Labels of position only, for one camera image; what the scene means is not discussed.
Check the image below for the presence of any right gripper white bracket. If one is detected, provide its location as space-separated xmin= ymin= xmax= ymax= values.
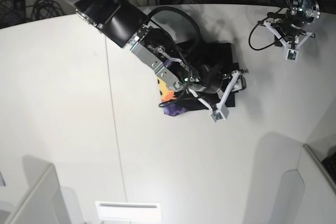
xmin=188 ymin=65 xmax=249 ymax=111

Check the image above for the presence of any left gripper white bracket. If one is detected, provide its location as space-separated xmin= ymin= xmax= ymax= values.
xmin=257 ymin=14 xmax=315 ymax=50

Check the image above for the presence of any black T-shirt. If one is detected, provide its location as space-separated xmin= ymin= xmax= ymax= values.
xmin=158 ymin=42 xmax=239 ymax=116

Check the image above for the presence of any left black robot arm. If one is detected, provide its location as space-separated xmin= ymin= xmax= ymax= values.
xmin=258 ymin=0 xmax=320 ymax=60

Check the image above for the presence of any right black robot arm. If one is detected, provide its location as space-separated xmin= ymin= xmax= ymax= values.
xmin=65 ymin=0 xmax=247 ymax=111

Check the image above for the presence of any black keyboard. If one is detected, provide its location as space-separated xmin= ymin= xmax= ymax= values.
xmin=322 ymin=154 xmax=336 ymax=182

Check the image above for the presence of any white table slot plate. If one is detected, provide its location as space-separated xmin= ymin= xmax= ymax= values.
xmin=96 ymin=201 xmax=162 ymax=222

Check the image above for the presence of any grey monitor left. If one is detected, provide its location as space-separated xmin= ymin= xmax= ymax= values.
xmin=1 ymin=155 xmax=85 ymax=223

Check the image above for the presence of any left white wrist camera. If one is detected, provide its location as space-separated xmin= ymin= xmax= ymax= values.
xmin=285 ymin=48 xmax=299 ymax=62

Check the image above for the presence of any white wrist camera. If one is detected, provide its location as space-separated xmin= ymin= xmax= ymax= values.
xmin=285 ymin=48 xmax=299 ymax=62
xmin=210 ymin=105 xmax=229 ymax=122

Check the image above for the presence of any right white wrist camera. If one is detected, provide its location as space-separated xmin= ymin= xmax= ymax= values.
xmin=210 ymin=105 xmax=229 ymax=122

